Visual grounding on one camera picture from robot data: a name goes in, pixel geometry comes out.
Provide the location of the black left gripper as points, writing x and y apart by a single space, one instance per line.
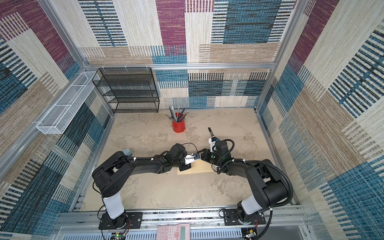
187 167

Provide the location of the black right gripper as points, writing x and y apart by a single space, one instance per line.
206 154

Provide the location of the tan paper envelope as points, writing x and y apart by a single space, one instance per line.
197 167

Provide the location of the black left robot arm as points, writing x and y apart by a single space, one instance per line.
111 175

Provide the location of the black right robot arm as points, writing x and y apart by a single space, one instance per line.
269 185

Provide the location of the black white marker pen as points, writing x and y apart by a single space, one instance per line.
211 133

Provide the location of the red pen cup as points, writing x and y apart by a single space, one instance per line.
178 127

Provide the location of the light blue stapler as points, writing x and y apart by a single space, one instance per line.
128 152

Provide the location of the pink calculator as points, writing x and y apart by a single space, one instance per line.
174 232

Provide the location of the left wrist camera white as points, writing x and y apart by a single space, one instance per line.
192 158

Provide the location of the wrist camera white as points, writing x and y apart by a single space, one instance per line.
192 158
212 142

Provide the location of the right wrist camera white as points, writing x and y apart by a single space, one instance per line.
212 142

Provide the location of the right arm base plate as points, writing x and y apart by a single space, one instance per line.
232 218

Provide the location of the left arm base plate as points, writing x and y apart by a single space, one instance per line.
125 221

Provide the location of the black wire shelf rack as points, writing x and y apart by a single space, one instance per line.
128 90

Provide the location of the white mesh wall basket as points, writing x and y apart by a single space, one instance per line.
60 115

